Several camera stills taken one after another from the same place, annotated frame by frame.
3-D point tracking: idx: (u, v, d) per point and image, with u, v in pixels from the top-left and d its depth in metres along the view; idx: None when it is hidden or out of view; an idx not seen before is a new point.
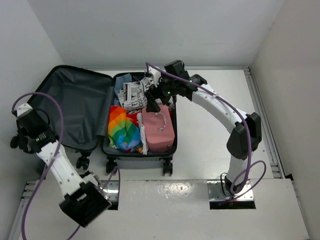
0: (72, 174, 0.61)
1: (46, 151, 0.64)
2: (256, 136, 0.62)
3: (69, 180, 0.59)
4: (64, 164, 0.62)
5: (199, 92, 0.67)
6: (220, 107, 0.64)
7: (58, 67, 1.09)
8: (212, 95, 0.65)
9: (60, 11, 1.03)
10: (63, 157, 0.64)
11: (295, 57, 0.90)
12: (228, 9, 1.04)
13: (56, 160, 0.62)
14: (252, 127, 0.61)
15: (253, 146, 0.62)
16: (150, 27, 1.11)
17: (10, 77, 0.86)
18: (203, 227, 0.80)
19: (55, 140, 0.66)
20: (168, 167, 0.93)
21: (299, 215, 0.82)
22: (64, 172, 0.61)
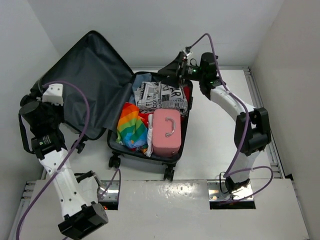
0: (75, 192, 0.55)
1: (50, 160, 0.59)
2: (264, 133, 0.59)
3: (71, 199, 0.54)
4: (68, 180, 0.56)
5: (217, 88, 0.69)
6: (231, 102, 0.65)
7: (92, 32, 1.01)
8: (227, 91, 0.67)
9: (64, 12, 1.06)
10: (68, 171, 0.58)
11: (295, 56, 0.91)
12: (227, 9, 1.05)
13: (60, 174, 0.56)
14: (259, 121, 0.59)
15: (261, 144, 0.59)
16: (151, 27, 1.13)
17: (12, 75, 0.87)
18: (202, 227, 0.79)
19: (60, 149, 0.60)
20: (169, 173, 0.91)
21: (300, 215, 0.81)
22: (67, 189, 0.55)
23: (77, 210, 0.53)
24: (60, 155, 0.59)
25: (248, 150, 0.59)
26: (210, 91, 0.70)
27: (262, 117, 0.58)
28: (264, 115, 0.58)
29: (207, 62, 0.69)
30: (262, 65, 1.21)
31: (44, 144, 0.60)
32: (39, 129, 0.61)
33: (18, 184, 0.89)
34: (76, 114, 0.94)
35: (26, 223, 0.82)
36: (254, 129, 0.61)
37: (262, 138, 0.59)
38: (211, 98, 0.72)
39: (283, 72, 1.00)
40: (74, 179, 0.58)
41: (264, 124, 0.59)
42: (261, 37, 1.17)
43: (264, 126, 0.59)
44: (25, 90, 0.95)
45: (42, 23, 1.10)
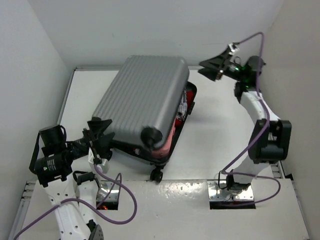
0: (76, 226, 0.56)
1: (53, 188, 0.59)
2: (281, 147, 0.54)
3: (71, 233, 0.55)
4: (69, 211, 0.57)
5: (248, 93, 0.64)
6: (257, 107, 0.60)
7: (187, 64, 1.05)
8: (257, 97, 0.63)
9: (64, 12, 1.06)
10: (71, 205, 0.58)
11: (295, 55, 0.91)
12: (228, 8, 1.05)
13: (61, 206, 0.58)
14: (280, 134, 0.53)
15: (274, 157, 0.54)
16: (151, 27, 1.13)
17: (12, 74, 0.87)
18: (203, 227, 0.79)
19: (64, 178, 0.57)
20: (156, 175, 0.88)
21: (299, 214, 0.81)
22: (68, 222, 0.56)
23: None
24: (64, 184, 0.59)
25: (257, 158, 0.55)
26: (242, 94, 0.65)
27: (284, 128, 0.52)
28: (286, 126, 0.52)
29: (251, 67, 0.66)
30: None
31: (49, 170, 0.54)
32: (48, 149, 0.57)
33: (18, 183, 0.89)
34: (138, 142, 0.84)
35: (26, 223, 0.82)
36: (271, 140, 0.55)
37: (277, 151, 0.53)
38: (241, 103, 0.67)
39: (283, 72, 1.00)
40: (75, 210, 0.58)
41: (284, 137, 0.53)
42: (261, 37, 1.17)
43: (283, 139, 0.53)
44: (25, 90, 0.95)
45: (42, 23, 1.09)
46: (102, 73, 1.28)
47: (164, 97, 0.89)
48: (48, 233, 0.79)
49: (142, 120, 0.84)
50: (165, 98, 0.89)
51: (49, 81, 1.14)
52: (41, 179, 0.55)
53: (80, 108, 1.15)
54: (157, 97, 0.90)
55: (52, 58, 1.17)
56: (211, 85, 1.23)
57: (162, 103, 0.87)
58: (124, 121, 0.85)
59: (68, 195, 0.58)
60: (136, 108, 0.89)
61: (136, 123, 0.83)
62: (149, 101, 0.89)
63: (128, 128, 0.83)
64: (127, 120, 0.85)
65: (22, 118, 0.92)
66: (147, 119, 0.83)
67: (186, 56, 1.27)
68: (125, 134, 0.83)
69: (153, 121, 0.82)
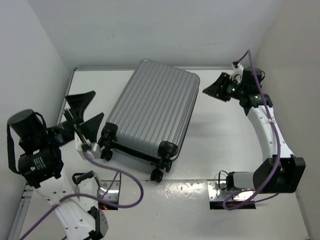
0: (80, 219, 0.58)
1: (47, 188, 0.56)
2: (289, 184, 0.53)
3: (77, 228, 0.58)
4: (70, 209, 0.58)
5: (258, 110, 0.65)
6: (267, 132, 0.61)
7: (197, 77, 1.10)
8: (269, 119, 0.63)
9: (64, 12, 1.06)
10: (70, 200, 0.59)
11: (295, 55, 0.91)
12: (228, 9, 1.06)
13: (60, 207, 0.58)
14: (292, 171, 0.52)
15: (279, 191, 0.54)
16: (151, 27, 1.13)
17: (12, 74, 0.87)
18: (203, 227, 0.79)
19: (58, 176, 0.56)
20: (156, 174, 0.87)
21: (299, 215, 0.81)
22: (71, 219, 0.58)
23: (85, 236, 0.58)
24: (60, 182, 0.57)
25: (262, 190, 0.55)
26: (251, 109, 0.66)
27: (296, 168, 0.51)
28: (300, 167, 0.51)
29: (248, 74, 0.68)
30: (261, 66, 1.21)
31: (37, 169, 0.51)
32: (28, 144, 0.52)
33: (18, 183, 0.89)
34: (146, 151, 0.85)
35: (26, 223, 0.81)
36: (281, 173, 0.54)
37: (283, 187, 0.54)
38: (247, 115, 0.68)
39: (283, 72, 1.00)
40: (74, 207, 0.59)
41: (295, 175, 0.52)
42: (261, 37, 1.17)
43: (293, 177, 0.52)
44: (25, 90, 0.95)
45: (41, 23, 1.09)
46: (101, 73, 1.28)
47: (179, 110, 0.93)
48: (48, 232, 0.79)
49: (158, 131, 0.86)
50: (180, 112, 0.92)
51: (49, 81, 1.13)
52: (31, 182, 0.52)
53: None
54: (172, 110, 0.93)
55: (52, 58, 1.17)
56: (211, 85, 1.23)
57: (177, 117, 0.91)
58: (141, 130, 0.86)
59: (66, 192, 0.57)
60: (152, 118, 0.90)
61: (152, 133, 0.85)
62: (164, 112, 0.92)
63: (145, 138, 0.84)
64: (143, 129, 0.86)
65: None
66: (163, 131, 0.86)
67: (186, 57, 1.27)
68: (140, 144, 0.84)
69: (170, 134, 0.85)
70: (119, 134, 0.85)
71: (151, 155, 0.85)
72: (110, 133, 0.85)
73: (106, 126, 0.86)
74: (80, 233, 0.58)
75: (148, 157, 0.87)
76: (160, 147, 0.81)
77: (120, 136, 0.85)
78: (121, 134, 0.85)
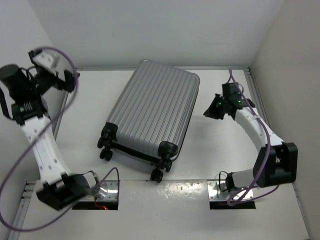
0: (55, 161, 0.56)
1: (30, 128, 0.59)
2: (289, 171, 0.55)
3: (51, 167, 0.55)
4: (48, 148, 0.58)
5: (243, 111, 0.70)
6: (255, 126, 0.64)
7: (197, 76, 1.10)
8: (254, 116, 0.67)
9: (64, 11, 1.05)
10: (48, 139, 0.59)
11: (295, 55, 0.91)
12: (228, 8, 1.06)
13: (43, 141, 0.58)
14: (287, 157, 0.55)
15: (282, 182, 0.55)
16: (151, 27, 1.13)
17: None
18: (203, 227, 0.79)
19: (41, 116, 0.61)
20: (156, 174, 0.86)
21: (299, 215, 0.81)
22: (47, 157, 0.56)
23: (57, 177, 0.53)
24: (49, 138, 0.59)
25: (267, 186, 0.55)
26: (237, 111, 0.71)
27: (290, 152, 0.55)
28: (293, 150, 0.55)
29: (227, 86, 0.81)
30: (261, 66, 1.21)
31: (26, 111, 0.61)
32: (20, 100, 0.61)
33: (18, 183, 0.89)
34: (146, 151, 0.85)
35: (25, 223, 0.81)
36: (278, 163, 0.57)
37: (285, 176, 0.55)
38: (236, 119, 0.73)
39: (284, 72, 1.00)
40: (56, 152, 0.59)
41: (291, 160, 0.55)
42: (261, 37, 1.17)
43: (290, 163, 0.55)
44: None
45: (41, 22, 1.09)
46: (101, 73, 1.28)
47: (179, 110, 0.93)
48: (48, 232, 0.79)
49: (158, 131, 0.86)
50: (180, 112, 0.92)
51: None
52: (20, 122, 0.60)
53: (80, 108, 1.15)
54: (172, 110, 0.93)
55: None
56: (211, 85, 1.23)
57: (177, 117, 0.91)
58: (141, 130, 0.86)
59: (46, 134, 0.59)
60: (152, 118, 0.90)
61: (152, 133, 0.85)
62: (164, 112, 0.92)
63: (145, 138, 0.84)
64: (144, 129, 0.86)
65: None
66: (163, 131, 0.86)
67: (187, 57, 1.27)
68: (140, 145, 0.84)
69: (170, 134, 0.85)
70: (119, 135, 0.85)
71: (151, 155, 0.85)
72: (110, 134, 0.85)
73: (107, 126, 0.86)
74: (53, 173, 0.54)
75: (148, 157, 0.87)
76: (160, 148, 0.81)
77: (120, 136, 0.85)
78: (121, 134, 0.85)
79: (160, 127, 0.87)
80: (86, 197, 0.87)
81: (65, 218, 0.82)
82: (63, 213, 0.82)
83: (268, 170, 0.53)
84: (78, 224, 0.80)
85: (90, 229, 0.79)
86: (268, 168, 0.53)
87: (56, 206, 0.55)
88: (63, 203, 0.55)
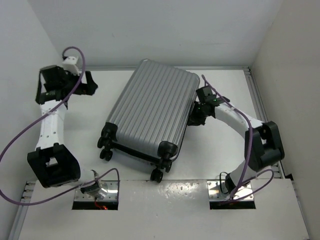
0: (54, 132, 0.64)
1: (48, 106, 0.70)
2: (277, 148, 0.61)
3: (49, 136, 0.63)
4: (51, 122, 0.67)
5: (221, 106, 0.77)
6: (234, 116, 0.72)
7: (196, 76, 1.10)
8: (231, 108, 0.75)
9: (64, 11, 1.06)
10: (56, 116, 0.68)
11: (295, 55, 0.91)
12: (227, 9, 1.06)
13: (50, 116, 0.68)
14: (270, 135, 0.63)
15: (274, 160, 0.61)
16: (151, 27, 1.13)
17: (12, 74, 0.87)
18: (203, 227, 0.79)
19: (59, 100, 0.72)
20: (156, 174, 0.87)
21: (299, 215, 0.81)
22: (49, 128, 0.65)
23: (49, 144, 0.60)
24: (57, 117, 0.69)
25: (261, 168, 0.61)
26: (216, 109, 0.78)
27: (271, 129, 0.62)
28: (273, 128, 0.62)
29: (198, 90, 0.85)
30: (261, 66, 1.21)
31: (50, 95, 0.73)
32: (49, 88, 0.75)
33: (18, 183, 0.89)
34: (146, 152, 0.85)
35: (25, 223, 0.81)
36: (265, 144, 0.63)
37: (275, 154, 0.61)
38: (217, 116, 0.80)
39: (283, 72, 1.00)
40: (59, 127, 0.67)
41: (275, 137, 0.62)
42: (261, 37, 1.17)
43: (274, 140, 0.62)
44: (25, 89, 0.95)
45: (41, 23, 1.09)
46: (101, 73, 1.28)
47: (178, 110, 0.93)
48: (47, 232, 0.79)
49: (158, 131, 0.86)
50: (179, 112, 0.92)
51: None
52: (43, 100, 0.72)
53: (80, 108, 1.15)
54: (172, 110, 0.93)
55: (52, 58, 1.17)
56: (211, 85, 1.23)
57: (176, 116, 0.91)
58: (140, 130, 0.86)
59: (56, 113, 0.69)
60: (152, 119, 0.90)
61: (152, 133, 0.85)
62: (164, 112, 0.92)
63: (144, 138, 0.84)
64: (143, 129, 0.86)
65: (22, 117, 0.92)
66: (163, 131, 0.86)
67: (186, 57, 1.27)
68: (139, 145, 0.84)
69: (169, 134, 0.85)
70: (119, 135, 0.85)
71: (151, 155, 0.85)
72: (110, 134, 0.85)
73: (107, 126, 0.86)
74: (48, 142, 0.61)
75: (147, 157, 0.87)
76: (160, 147, 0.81)
77: (120, 136, 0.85)
78: (121, 134, 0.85)
79: (160, 127, 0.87)
80: (86, 197, 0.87)
81: (65, 218, 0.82)
82: (63, 213, 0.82)
83: (258, 150, 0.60)
84: (78, 224, 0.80)
85: (89, 229, 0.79)
86: (256, 147, 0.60)
87: (43, 180, 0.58)
88: (50, 177, 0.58)
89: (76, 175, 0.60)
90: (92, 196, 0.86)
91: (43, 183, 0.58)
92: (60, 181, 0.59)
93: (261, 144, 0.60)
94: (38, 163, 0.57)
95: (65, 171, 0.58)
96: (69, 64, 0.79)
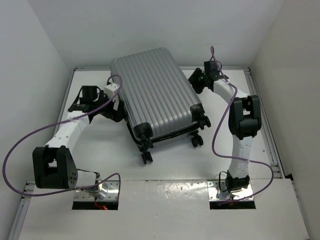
0: (66, 137, 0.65)
1: (73, 114, 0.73)
2: (255, 118, 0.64)
3: (60, 139, 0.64)
4: (67, 127, 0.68)
5: (219, 81, 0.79)
6: (227, 89, 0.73)
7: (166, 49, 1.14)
8: (227, 82, 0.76)
9: (64, 11, 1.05)
10: (75, 124, 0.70)
11: (295, 55, 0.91)
12: (228, 9, 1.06)
13: (71, 122, 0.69)
14: (252, 107, 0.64)
15: (251, 128, 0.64)
16: (152, 27, 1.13)
17: (13, 74, 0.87)
18: (203, 227, 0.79)
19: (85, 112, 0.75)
20: (195, 140, 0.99)
21: (299, 215, 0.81)
22: (63, 131, 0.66)
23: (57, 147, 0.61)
24: (77, 125, 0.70)
25: (238, 132, 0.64)
26: (214, 83, 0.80)
27: (253, 102, 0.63)
28: (255, 101, 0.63)
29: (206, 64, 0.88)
30: (261, 65, 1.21)
31: (80, 106, 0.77)
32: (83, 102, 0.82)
33: (18, 183, 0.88)
34: (182, 123, 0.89)
35: (25, 223, 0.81)
36: (246, 115, 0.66)
37: (253, 123, 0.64)
38: (214, 90, 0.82)
39: (283, 72, 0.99)
40: (73, 134, 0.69)
41: (256, 109, 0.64)
42: (261, 37, 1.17)
43: (255, 111, 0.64)
44: (26, 90, 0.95)
45: (42, 23, 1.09)
46: (102, 73, 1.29)
47: (180, 80, 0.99)
48: (48, 232, 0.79)
49: (181, 102, 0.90)
50: (181, 81, 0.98)
51: (49, 80, 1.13)
52: (72, 108, 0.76)
53: None
54: (174, 83, 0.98)
55: (52, 58, 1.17)
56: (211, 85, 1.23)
57: (180, 85, 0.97)
58: (169, 111, 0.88)
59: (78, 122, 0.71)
60: (167, 97, 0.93)
61: (179, 106, 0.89)
62: (169, 87, 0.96)
63: (178, 115, 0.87)
64: (168, 110, 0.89)
65: (21, 118, 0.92)
66: (184, 98, 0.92)
67: (186, 57, 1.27)
68: (177, 123, 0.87)
69: (190, 97, 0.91)
70: (155, 129, 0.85)
71: (186, 125, 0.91)
72: (145, 132, 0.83)
73: (137, 129, 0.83)
74: (56, 144, 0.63)
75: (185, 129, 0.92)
76: (193, 112, 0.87)
77: (157, 127, 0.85)
78: (156, 126, 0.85)
79: (179, 98, 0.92)
80: (86, 197, 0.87)
81: (65, 218, 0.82)
82: (63, 213, 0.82)
83: (236, 119, 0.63)
84: (78, 224, 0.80)
85: (90, 229, 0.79)
86: (236, 113, 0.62)
87: (37, 177, 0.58)
88: (45, 178, 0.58)
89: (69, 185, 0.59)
90: (92, 196, 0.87)
91: (37, 182, 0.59)
92: (52, 185, 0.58)
93: (241, 112, 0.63)
94: (41, 160, 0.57)
95: (60, 178, 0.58)
96: (109, 88, 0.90)
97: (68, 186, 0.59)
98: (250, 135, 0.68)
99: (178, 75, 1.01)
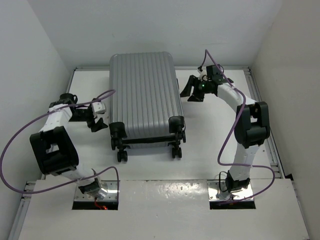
0: (57, 121, 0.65)
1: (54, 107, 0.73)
2: (263, 126, 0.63)
3: (52, 124, 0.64)
4: (57, 115, 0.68)
5: (223, 86, 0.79)
6: (233, 94, 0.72)
7: (165, 52, 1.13)
8: (232, 87, 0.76)
9: (64, 12, 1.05)
10: (62, 112, 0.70)
11: (296, 57, 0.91)
12: (227, 9, 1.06)
13: (56, 112, 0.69)
14: (260, 115, 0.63)
15: (259, 136, 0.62)
16: (151, 28, 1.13)
17: (12, 74, 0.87)
18: (203, 227, 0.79)
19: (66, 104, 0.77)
20: (176, 151, 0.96)
21: (299, 215, 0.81)
22: (53, 119, 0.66)
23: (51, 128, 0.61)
24: (64, 113, 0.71)
25: (246, 140, 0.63)
26: (218, 87, 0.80)
27: (262, 109, 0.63)
28: (264, 108, 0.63)
29: (210, 68, 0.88)
30: (261, 66, 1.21)
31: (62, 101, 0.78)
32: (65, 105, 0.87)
33: (18, 184, 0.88)
34: (158, 132, 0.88)
35: (25, 223, 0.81)
36: (254, 122, 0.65)
37: (261, 131, 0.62)
38: (218, 95, 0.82)
39: (283, 73, 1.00)
40: (63, 121, 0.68)
41: (264, 117, 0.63)
42: (261, 37, 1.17)
43: (263, 119, 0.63)
44: (25, 90, 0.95)
45: (42, 23, 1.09)
46: (102, 73, 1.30)
47: (170, 88, 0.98)
48: (48, 232, 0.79)
49: (163, 109, 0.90)
50: (171, 89, 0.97)
51: (48, 81, 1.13)
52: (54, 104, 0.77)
53: None
54: (165, 91, 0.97)
55: (52, 58, 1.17)
56: None
57: (170, 94, 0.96)
58: (148, 117, 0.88)
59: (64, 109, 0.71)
60: (151, 104, 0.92)
61: (159, 115, 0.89)
62: (158, 93, 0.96)
63: (154, 122, 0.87)
64: (149, 115, 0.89)
65: (20, 119, 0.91)
66: (167, 108, 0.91)
67: (186, 57, 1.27)
68: (153, 129, 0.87)
69: (174, 108, 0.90)
70: (128, 130, 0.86)
71: (163, 134, 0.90)
72: (119, 132, 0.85)
73: (112, 126, 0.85)
74: (49, 127, 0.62)
75: (161, 138, 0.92)
76: (171, 123, 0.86)
77: (130, 130, 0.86)
78: (130, 128, 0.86)
79: (163, 106, 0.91)
80: (86, 197, 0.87)
81: (65, 218, 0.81)
82: (63, 213, 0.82)
83: (244, 126, 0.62)
84: (78, 224, 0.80)
85: (89, 229, 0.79)
86: (244, 122, 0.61)
87: (41, 162, 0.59)
88: (49, 160, 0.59)
89: (75, 161, 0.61)
90: (92, 196, 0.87)
91: (43, 168, 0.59)
92: (58, 165, 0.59)
93: (249, 119, 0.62)
94: (39, 144, 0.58)
95: (65, 155, 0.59)
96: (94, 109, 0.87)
97: (77, 160, 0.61)
98: (257, 144, 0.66)
99: (172, 81, 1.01)
